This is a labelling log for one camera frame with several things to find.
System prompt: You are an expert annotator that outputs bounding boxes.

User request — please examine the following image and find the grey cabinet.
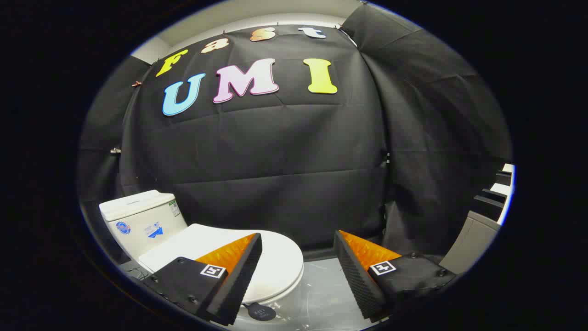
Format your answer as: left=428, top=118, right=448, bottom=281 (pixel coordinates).
left=439, top=211, right=500, bottom=275

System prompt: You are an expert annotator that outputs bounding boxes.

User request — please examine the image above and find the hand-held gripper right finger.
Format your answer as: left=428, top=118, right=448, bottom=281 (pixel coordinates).
left=333, top=230, right=458, bottom=322

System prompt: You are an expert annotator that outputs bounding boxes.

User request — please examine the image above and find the black backdrop cloth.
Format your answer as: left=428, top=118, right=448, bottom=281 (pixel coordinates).
left=77, top=4, right=513, bottom=263

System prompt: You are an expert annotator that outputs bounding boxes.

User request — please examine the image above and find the white toilet with tank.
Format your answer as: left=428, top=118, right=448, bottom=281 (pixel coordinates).
left=99, top=190, right=305, bottom=325

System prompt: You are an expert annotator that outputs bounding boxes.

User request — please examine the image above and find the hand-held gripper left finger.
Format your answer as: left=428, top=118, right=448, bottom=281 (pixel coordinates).
left=141, top=232, right=263, bottom=327

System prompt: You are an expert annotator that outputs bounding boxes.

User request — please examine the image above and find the round black hang tag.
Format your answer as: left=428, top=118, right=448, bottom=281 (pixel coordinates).
left=248, top=302, right=277, bottom=322

